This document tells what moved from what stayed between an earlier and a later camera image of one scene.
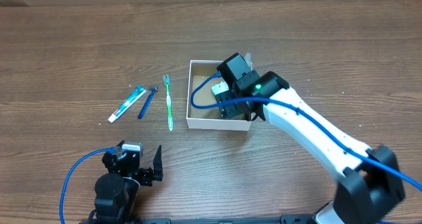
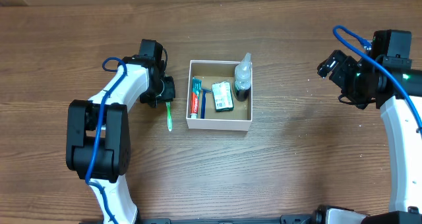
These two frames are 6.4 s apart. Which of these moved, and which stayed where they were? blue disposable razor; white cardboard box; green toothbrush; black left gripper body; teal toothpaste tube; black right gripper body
Moved: teal toothpaste tube; blue disposable razor; black left gripper body; black right gripper body
Stayed: white cardboard box; green toothbrush
